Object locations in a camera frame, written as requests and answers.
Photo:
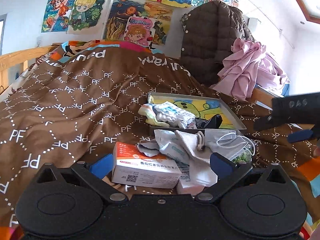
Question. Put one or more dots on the grey drawstring pouch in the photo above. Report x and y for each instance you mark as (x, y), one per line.
(200, 172)

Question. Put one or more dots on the red-haired girl picture left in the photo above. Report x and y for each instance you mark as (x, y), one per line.
(56, 16)

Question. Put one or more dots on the bag of green peas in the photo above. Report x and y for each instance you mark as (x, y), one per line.
(241, 157)

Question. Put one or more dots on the dark blue orange picture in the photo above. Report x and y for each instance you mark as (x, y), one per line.
(122, 10)

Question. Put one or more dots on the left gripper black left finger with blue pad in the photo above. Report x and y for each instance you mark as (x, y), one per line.
(91, 176)

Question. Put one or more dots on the black white striped sock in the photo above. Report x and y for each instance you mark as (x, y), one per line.
(213, 123)

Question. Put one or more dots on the wooden bed rail left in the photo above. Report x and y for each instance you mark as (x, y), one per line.
(21, 58)

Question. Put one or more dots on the brown patterned duvet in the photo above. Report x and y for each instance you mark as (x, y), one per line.
(75, 104)

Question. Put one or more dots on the colourful cartoon bedsheet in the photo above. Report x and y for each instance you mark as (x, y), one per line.
(85, 47)

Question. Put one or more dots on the brown quilted jacket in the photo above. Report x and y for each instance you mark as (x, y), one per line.
(209, 32)

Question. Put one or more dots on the grey tray with colourful picture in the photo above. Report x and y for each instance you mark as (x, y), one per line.
(201, 107)

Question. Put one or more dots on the pink girl picture book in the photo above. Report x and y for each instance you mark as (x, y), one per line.
(139, 30)

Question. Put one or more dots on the orange white medicine box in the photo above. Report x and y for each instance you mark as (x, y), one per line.
(131, 167)

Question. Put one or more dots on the white blue soft cloth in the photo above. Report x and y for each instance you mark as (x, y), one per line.
(166, 115)

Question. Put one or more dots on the wooden bed rail right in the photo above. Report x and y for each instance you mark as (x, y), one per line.
(262, 97)

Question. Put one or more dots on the blue cloth on rail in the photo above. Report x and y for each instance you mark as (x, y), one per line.
(286, 90)

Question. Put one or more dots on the blond boy green picture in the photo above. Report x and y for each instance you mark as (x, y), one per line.
(88, 17)

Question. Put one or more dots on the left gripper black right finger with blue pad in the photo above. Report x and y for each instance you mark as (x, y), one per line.
(228, 174)

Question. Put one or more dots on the wooden bed rail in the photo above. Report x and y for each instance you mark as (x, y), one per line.
(21, 58)
(262, 97)

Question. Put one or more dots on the small white pink box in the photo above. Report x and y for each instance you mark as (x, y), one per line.
(184, 185)

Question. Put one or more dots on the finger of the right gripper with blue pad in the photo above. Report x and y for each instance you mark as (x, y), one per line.
(303, 135)

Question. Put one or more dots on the white plastic wrapper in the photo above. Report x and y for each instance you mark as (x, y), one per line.
(166, 143)

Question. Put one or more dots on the grey face mask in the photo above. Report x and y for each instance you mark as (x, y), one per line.
(228, 143)

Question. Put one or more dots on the pink garment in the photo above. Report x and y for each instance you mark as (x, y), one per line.
(249, 65)

